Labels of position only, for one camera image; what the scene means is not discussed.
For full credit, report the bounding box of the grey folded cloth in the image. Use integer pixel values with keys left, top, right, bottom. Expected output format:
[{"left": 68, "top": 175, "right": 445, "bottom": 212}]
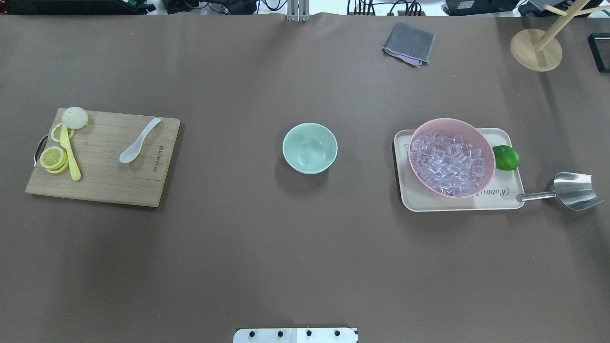
[{"left": 382, "top": 22, "right": 436, "bottom": 68}]

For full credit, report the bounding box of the cream plastic tray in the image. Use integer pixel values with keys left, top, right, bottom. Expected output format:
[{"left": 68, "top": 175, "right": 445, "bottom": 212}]
[{"left": 394, "top": 130, "right": 524, "bottom": 212}]

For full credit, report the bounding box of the black device at edge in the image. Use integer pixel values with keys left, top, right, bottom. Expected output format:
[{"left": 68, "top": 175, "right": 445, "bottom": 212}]
[{"left": 588, "top": 33, "right": 610, "bottom": 72}]

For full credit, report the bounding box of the wooden stand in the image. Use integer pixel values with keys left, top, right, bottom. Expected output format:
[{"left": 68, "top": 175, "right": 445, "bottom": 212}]
[{"left": 509, "top": 0, "right": 610, "bottom": 72}]

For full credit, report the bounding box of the wooden cutting board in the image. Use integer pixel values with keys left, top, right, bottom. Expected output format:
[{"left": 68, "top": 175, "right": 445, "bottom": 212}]
[{"left": 25, "top": 111, "right": 181, "bottom": 208}]

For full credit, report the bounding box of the green lime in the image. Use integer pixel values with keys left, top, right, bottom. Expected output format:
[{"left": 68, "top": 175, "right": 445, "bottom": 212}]
[{"left": 492, "top": 145, "right": 520, "bottom": 171}]

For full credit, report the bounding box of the lemon slice upper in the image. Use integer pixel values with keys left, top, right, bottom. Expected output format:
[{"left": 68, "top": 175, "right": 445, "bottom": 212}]
[{"left": 51, "top": 123, "right": 76, "bottom": 143}]

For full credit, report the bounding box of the lemon slices stack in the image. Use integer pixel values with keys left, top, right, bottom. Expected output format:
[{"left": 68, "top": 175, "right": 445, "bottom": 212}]
[{"left": 39, "top": 146, "right": 69, "bottom": 174}]

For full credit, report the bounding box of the pile of clear ice cubes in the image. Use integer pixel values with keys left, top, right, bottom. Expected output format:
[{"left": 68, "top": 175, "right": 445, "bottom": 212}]
[{"left": 408, "top": 131, "right": 492, "bottom": 198}]

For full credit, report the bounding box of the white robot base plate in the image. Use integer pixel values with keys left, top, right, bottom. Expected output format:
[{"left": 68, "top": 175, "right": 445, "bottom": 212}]
[{"left": 233, "top": 327, "right": 359, "bottom": 343}]

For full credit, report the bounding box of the yellow plastic knife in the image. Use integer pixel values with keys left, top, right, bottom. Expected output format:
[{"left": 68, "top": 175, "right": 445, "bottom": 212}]
[{"left": 60, "top": 124, "right": 82, "bottom": 182}]

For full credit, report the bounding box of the white ceramic spoon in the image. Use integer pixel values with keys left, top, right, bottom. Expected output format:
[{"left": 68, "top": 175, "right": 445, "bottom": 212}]
[{"left": 119, "top": 117, "right": 162, "bottom": 164}]

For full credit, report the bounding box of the metal ice scoop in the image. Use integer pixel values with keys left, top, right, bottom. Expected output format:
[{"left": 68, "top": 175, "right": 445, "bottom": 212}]
[{"left": 516, "top": 172, "right": 603, "bottom": 211}]

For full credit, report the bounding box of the pink bowl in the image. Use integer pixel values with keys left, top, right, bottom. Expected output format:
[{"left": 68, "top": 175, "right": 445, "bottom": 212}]
[{"left": 410, "top": 118, "right": 495, "bottom": 198}]

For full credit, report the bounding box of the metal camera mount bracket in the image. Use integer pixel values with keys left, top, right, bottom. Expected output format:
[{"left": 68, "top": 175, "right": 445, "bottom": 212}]
[{"left": 287, "top": 0, "right": 310, "bottom": 22}]

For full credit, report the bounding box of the mint green bowl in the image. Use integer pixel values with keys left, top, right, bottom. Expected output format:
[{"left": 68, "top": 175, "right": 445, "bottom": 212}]
[{"left": 282, "top": 123, "right": 338, "bottom": 174}]

